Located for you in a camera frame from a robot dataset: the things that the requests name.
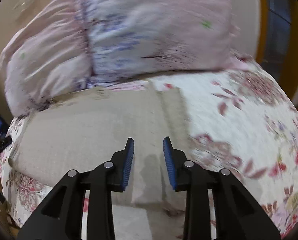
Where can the pink floral pillow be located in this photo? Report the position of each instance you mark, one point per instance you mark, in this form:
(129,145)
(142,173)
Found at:
(139,30)

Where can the yellow wooden door frame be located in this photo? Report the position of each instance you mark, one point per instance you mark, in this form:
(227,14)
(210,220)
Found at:
(263,17)

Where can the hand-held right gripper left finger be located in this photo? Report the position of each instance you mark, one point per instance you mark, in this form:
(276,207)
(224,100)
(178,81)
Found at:
(128,162)

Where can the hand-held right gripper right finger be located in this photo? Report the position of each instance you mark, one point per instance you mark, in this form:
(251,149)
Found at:
(169,162)

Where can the white floral bed sheet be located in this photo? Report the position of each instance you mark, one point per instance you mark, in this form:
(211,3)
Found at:
(238,130)

